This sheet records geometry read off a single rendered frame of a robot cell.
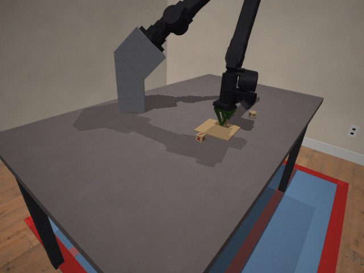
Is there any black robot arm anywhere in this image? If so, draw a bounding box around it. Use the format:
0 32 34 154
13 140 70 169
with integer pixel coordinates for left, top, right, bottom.
139 0 261 110

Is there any tan flat mat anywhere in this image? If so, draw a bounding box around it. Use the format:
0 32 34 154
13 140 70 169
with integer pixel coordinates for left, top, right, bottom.
194 119 241 141

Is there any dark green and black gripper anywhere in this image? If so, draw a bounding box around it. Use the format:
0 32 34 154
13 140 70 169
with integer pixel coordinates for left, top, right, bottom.
213 87 239 126

